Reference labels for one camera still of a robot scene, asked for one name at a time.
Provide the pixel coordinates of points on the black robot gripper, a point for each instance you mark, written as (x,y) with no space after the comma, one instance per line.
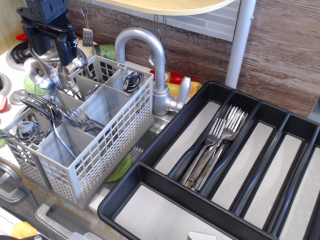
(43,20)

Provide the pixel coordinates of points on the silver metal fork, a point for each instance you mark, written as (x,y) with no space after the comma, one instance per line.
(56,84)

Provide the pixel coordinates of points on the forks in basket middle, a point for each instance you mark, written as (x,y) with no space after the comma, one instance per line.
(49,109)

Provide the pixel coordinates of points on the grey plastic cutlery basket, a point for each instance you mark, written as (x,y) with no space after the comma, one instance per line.
(74,163)

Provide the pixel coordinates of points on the fork pile in tray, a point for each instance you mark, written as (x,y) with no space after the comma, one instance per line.
(222,129)

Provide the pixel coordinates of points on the black cutlery tray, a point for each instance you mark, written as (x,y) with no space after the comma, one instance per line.
(265,185)

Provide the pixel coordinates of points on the steel pot with lid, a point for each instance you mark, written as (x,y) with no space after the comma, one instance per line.
(51,56)

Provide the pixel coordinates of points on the silver spoon back compartment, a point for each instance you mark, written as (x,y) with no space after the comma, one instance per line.
(81,61)

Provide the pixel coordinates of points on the large silver spoon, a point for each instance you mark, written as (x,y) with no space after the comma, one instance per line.
(39,77)

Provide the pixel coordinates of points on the red toy pepper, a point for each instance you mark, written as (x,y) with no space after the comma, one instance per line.
(21,37)

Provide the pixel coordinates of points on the hanging mini spatula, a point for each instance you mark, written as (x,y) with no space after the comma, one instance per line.
(87,33)

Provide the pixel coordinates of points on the black stove coil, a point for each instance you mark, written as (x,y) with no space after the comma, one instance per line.
(20,53)

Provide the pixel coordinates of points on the green toy vegetable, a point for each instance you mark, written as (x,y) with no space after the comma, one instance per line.
(31,88)

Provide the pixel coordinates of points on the silver spoon near faucet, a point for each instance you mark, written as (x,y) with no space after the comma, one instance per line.
(132,82)

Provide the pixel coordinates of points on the silver ladle front left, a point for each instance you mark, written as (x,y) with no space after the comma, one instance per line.
(29,132)

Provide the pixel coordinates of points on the wooden shelf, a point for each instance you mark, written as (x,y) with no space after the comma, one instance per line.
(170,7)

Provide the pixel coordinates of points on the silver sink faucet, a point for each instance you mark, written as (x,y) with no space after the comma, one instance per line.
(162,101)

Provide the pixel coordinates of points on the red and yellow toy bottles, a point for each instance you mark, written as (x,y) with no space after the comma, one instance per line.
(174,79)

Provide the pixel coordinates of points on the green plate in sink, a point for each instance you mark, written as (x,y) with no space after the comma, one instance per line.
(122,168)

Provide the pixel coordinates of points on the white shelf pole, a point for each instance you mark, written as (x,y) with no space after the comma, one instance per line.
(240,38)

